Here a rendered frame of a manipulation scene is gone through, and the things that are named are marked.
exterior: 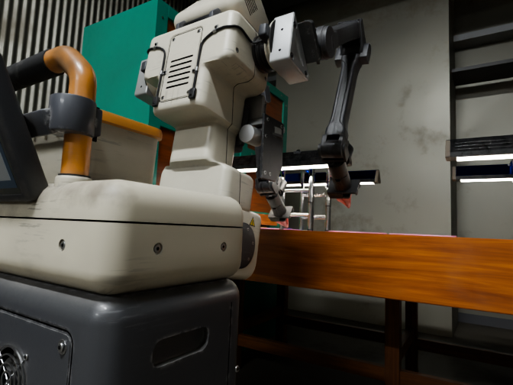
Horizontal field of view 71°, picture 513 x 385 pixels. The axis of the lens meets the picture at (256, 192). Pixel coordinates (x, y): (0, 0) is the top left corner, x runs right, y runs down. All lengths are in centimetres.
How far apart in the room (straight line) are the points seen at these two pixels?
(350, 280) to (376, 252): 12
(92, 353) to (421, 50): 345
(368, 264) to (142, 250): 84
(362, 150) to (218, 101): 269
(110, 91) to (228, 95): 113
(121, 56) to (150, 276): 161
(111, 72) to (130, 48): 16
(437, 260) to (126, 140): 85
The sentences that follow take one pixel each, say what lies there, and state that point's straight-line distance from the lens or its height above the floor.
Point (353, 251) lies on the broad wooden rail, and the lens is 115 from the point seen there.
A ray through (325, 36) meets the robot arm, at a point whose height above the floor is 123.
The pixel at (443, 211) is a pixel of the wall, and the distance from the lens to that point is 324.
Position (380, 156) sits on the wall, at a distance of 338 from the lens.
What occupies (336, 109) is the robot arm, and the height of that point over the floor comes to 115.
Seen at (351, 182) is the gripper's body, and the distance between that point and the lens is 124.
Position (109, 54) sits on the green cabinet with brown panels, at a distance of 203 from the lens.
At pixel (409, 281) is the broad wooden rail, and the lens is 112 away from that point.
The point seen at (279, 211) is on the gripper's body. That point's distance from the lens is 153.
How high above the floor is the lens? 76
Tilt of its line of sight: 6 degrees up
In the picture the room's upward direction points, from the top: 3 degrees clockwise
